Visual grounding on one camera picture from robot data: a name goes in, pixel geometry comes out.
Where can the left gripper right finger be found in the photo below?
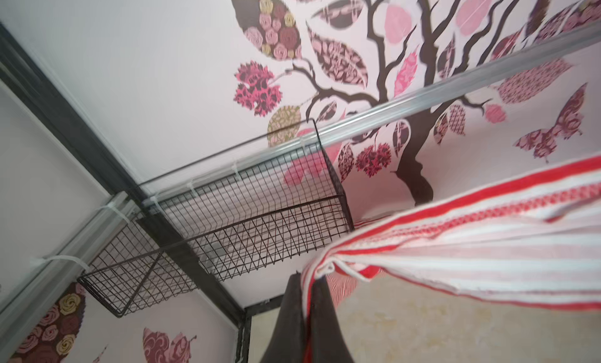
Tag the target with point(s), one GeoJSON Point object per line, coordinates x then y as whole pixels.
{"type": "Point", "coordinates": [326, 340]}

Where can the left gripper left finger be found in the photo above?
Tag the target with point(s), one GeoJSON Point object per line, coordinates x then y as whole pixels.
{"type": "Point", "coordinates": [288, 341]}

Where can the red white striped tank top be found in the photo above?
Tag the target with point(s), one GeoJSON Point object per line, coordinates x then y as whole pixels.
{"type": "Point", "coordinates": [531, 241]}

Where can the black wire mesh basket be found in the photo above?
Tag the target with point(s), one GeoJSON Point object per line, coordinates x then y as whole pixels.
{"type": "Point", "coordinates": [214, 230]}

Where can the aluminium rail left wall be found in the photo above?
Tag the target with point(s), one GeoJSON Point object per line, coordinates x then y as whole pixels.
{"type": "Point", "coordinates": [54, 273]}

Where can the aluminium rail wall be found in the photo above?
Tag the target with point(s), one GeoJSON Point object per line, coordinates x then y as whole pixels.
{"type": "Point", "coordinates": [412, 103]}
{"type": "Point", "coordinates": [54, 273]}

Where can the aluminium rail back wall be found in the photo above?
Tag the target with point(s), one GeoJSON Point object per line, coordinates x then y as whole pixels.
{"type": "Point", "coordinates": [412, 103]}

